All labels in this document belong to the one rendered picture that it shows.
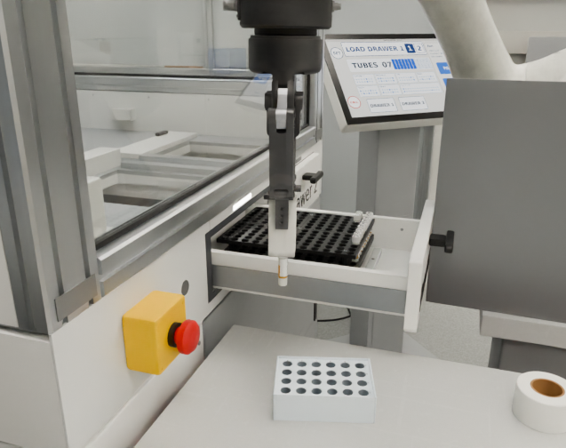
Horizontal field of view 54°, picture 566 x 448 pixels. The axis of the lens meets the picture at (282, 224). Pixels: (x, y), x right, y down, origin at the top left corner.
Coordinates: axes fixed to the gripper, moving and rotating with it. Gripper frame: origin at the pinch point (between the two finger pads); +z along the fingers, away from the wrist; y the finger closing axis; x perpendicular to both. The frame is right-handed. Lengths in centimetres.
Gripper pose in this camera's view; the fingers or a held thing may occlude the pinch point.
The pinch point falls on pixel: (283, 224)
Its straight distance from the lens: 62.1
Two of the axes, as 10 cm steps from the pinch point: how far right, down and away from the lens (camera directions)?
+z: -0.1, 9.5, 3.2
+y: -0.6, 3.2, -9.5
